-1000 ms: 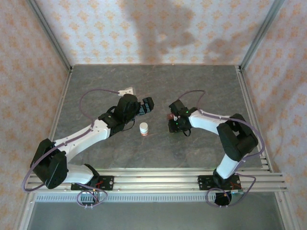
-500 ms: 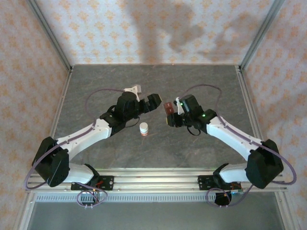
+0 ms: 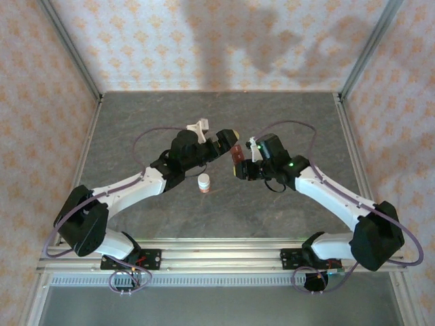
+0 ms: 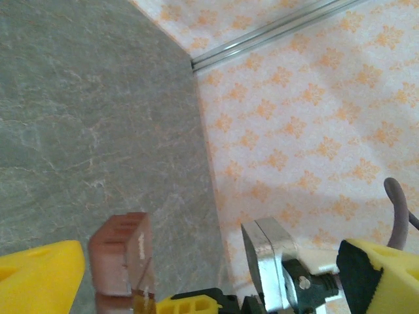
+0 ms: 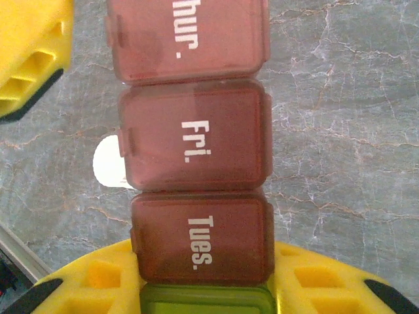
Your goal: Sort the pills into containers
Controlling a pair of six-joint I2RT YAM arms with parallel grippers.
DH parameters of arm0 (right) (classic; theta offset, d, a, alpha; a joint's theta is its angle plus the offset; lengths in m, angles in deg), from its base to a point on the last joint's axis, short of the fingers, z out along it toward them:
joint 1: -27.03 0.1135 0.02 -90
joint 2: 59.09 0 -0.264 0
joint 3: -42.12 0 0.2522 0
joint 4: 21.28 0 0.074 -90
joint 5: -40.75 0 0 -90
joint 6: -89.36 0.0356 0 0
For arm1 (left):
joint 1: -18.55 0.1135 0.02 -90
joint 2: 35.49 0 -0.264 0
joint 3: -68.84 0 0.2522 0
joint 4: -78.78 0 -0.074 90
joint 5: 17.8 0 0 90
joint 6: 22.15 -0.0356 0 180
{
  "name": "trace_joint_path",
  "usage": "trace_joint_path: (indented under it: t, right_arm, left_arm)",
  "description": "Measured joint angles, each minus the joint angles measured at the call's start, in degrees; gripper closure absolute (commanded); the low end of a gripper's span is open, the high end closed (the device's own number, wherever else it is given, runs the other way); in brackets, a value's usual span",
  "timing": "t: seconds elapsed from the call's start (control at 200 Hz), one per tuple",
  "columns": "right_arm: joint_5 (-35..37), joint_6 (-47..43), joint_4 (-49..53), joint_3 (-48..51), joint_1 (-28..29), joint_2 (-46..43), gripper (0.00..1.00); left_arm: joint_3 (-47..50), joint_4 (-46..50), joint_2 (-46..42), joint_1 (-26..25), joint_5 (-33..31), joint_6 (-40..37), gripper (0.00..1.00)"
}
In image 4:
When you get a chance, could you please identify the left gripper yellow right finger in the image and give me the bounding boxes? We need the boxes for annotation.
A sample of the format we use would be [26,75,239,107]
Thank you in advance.
[336,237,419,314]

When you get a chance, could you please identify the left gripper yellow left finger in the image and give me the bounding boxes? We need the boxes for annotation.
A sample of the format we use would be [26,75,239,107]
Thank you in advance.
[0,240,86,314]

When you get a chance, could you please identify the brown block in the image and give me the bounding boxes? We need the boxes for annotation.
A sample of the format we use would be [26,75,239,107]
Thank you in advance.
[88,211,157,314]

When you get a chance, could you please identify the purple camera cable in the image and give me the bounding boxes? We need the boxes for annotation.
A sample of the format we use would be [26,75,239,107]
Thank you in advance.
[382,177,412,249]

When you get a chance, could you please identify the aluminium frame post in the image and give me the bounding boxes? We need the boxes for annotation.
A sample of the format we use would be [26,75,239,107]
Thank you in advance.
[191,0,363,72]

